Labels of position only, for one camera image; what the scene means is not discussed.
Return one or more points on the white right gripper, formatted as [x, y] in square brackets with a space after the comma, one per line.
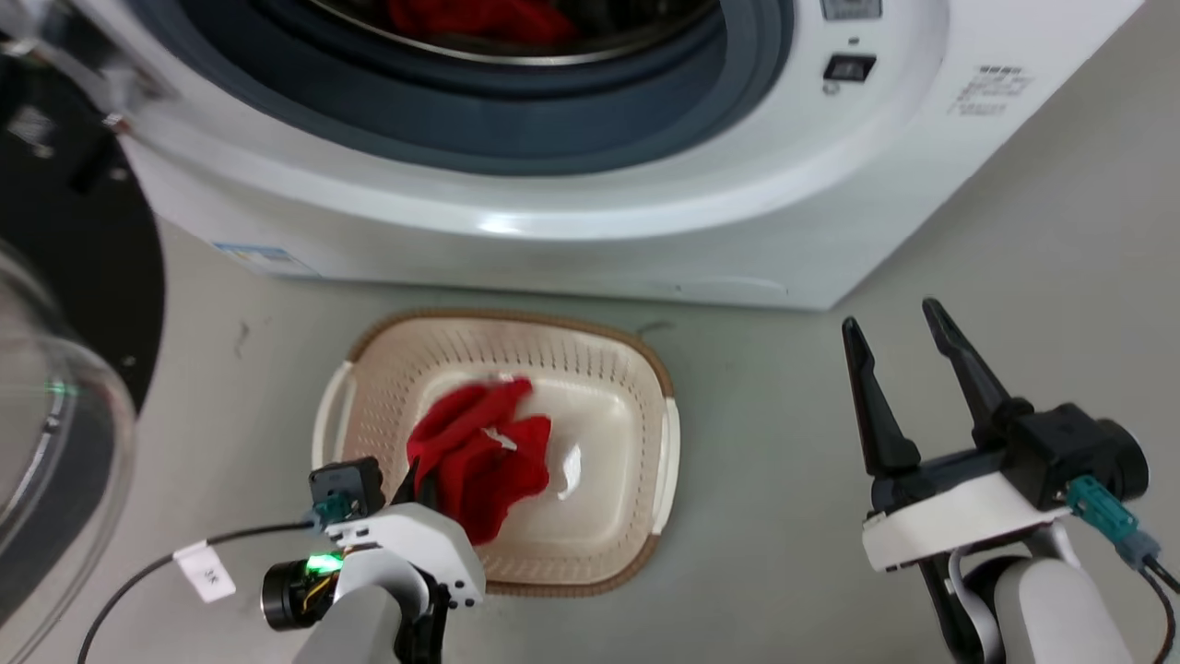
[949, 516]

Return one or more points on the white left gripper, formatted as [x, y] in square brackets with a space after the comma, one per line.
[424, 544]

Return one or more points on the red garment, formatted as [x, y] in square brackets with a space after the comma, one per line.
[489, 475]

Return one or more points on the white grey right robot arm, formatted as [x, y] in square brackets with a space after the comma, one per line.
[1032, 609]

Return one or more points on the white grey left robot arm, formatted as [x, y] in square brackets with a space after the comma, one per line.
[359, 618]

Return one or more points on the beige perforated plastic laundry basket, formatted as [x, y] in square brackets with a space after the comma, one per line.
[608, 424]

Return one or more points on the white front-load washing machine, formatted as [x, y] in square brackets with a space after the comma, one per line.
[830, 184]

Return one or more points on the transparent glass washing machine door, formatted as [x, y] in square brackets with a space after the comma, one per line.
[74, 277]

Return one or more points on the blue white energy sticker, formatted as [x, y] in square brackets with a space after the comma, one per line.
[263, 258]

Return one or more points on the grey rubber door gasket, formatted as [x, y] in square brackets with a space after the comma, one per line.
[737, 83]

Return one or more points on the red clothing in drum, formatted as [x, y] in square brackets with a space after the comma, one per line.
[479, 18]

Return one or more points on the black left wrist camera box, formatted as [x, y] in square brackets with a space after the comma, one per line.
[348, 484]

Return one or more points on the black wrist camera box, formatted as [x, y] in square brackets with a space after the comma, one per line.
[1069, 452]
[348, 484]

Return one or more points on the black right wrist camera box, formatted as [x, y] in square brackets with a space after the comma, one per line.
[1069, 452]

